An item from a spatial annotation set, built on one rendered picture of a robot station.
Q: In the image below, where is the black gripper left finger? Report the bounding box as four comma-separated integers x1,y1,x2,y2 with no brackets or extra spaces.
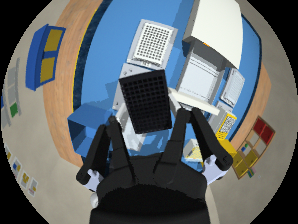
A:
76,102,136,192

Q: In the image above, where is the yellow open bin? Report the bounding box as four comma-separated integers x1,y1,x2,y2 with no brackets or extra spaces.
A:
201,139,237,167

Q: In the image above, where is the black multiwell plate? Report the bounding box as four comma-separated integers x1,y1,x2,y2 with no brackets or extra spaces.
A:
119,69,172,134

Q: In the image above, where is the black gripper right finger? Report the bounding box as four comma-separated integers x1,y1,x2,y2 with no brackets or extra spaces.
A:
154,93,233,188

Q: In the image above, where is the blue bench mat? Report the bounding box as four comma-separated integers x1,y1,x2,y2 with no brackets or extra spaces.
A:
81,0,259,156

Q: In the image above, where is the blue open-top bin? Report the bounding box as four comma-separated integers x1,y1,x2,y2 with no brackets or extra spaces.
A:
67,103,112,157

